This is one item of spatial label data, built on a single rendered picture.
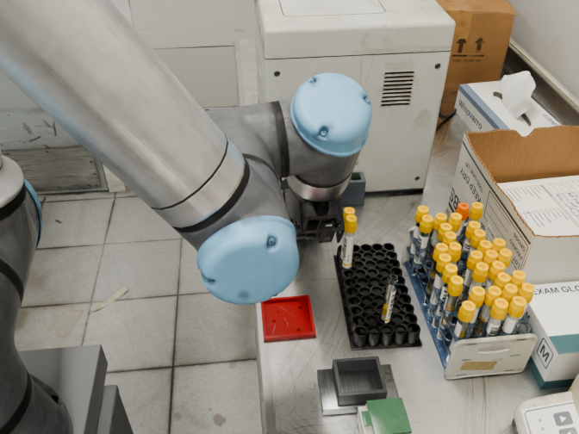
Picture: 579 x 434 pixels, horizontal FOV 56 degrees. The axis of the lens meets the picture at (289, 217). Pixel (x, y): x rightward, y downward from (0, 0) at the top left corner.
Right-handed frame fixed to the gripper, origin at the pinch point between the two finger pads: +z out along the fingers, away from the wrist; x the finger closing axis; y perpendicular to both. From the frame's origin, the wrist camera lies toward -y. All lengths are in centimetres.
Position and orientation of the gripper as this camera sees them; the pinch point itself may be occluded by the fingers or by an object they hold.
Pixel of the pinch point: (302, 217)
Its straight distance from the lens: 83.3
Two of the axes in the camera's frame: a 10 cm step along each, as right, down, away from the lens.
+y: 0.9, 9.3, -3.4
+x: 9.9, -0.7, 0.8
